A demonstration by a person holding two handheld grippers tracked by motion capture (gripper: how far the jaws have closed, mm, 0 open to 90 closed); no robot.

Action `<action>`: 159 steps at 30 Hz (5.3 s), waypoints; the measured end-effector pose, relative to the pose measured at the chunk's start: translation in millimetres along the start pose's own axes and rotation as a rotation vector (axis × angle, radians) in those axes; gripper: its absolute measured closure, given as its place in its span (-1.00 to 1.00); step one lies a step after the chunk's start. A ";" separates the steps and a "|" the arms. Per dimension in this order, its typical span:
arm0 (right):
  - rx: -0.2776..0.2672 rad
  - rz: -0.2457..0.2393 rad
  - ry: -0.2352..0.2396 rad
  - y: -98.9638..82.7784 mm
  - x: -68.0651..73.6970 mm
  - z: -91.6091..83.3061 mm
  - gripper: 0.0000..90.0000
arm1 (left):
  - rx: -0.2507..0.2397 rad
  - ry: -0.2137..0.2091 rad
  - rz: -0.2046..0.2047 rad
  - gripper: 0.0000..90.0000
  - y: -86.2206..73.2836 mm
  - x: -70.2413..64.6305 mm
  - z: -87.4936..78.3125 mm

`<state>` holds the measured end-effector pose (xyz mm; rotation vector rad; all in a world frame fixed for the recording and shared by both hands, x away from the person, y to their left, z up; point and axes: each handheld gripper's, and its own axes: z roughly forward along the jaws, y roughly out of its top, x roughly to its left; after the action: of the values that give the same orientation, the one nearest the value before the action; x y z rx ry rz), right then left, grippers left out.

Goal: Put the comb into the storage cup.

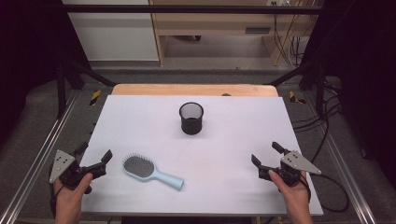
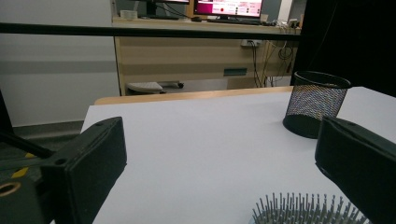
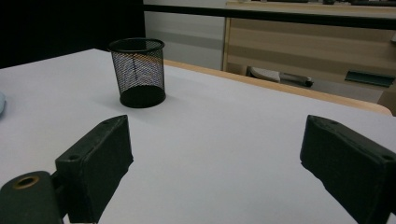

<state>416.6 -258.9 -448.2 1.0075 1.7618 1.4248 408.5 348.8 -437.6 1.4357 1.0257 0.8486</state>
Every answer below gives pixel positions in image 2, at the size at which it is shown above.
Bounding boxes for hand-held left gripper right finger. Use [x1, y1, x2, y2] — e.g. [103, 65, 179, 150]
[314, 116, 396, 224]

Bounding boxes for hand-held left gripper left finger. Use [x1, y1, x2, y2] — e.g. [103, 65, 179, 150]
[39, 116, 128, 224]

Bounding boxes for light blue hairbrush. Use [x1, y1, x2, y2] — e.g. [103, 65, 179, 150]
[248, 191, 373, 224]

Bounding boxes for black mesh pen holder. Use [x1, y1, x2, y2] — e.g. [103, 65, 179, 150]
[282, 70, 352, 140]

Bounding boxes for yellow floor tape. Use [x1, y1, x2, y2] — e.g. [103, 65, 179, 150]
[10, 152, 36, 179]

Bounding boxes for black metal stand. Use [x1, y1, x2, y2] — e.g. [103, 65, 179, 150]
[0, 90, 55, 160]

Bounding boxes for white footrest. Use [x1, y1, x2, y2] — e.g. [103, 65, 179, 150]
[125, 81, 163, 95]

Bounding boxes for black caster base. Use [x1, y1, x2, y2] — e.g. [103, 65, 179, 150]
[158, 80, 185, 90]

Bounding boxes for black curtain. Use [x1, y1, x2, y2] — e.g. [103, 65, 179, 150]
[290, 0, 396, 97]

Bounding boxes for wooden office desk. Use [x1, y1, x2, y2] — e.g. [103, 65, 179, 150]
[111, 17, 303, 97]

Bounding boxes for black horizontal bar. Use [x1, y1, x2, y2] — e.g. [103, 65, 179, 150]
[0, 21, 303, 41]

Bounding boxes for small white box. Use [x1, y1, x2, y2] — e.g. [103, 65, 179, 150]
[120, 9, 138, 20]

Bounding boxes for dark green label holder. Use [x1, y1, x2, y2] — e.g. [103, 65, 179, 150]
[223, 67, 248, 77]

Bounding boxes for dark monitor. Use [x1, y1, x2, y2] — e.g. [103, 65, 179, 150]
[134, 0, 191, 21]

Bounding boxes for white power strip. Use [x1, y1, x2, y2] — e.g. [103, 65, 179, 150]
[241, 39, 262, 48]

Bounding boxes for black keyboard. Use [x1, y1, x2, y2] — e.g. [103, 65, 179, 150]
[206, 18, 262, 26]

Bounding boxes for monitor with pink screen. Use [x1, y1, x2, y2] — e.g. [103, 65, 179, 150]
[192, 0, 264, 19]

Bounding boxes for bundle of cables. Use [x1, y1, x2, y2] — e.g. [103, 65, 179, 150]
[248, 40, 295, 88]

